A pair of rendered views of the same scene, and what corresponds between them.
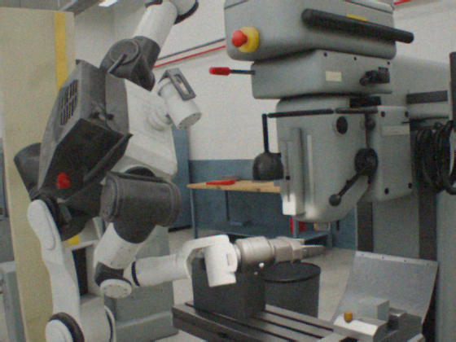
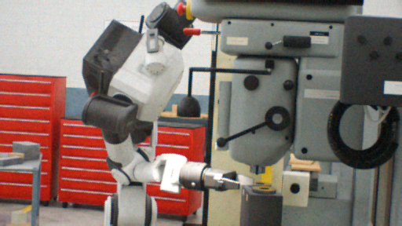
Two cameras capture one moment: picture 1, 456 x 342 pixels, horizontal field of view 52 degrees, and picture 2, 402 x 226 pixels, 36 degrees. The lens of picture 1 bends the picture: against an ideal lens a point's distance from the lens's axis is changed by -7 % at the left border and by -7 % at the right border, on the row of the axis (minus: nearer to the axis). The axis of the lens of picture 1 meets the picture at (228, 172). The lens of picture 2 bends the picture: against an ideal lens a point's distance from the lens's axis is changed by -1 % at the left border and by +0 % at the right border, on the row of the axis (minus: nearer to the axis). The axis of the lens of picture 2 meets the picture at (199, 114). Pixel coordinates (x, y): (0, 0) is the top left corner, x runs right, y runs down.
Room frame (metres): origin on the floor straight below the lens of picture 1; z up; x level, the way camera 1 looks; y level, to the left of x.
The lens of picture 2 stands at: (-0.09, -1.48, 1.57)
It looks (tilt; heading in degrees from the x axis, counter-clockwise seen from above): 4 degrees down; 47
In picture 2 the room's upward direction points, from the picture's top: 3 degrees clockwise
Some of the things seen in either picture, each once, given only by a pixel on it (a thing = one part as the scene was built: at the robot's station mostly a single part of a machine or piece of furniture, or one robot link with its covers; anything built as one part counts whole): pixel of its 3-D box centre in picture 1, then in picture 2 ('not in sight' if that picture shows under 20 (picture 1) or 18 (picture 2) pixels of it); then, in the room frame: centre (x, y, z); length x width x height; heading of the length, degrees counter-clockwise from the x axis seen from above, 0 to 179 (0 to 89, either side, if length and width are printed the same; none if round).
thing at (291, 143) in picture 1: (291, 171); (224, 115); (1.23, -0.15, 1.45); 0.04 x 0.04 x 0.21; 40
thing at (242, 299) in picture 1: (227, 280); (260, 212); (1.63, 0.03, 1.07); 0.22 x 0.12 x 0.20; 51
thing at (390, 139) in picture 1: (362, 152); (327, 114); (1.42, -0.39, 1.47); 0.24 x 0.19 x 0.26; 40
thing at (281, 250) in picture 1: (270, 253); (211, 179); (1.25, -0.09, 1.24); 0.13 x 0.12 x 0.10; 19
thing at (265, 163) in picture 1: (267, 164); (188, 106); (1.14, -0.09, 1.47); 0.07 x 0.07 x 0.06
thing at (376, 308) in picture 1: (373, 311); not in sight; (1.18, -0.34, 1.08); 0.06 x 0.05 x 0.06; 38
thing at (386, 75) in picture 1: (371, 78); (287, 43); (1.24, -0.38, 1.66); 0.12 x 0.04 x 0.04; 130
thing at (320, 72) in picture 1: (325, 78); (279, 40); (1.32, -0.27, 1.68); 0.34 x 0.24 x 0.10; 130
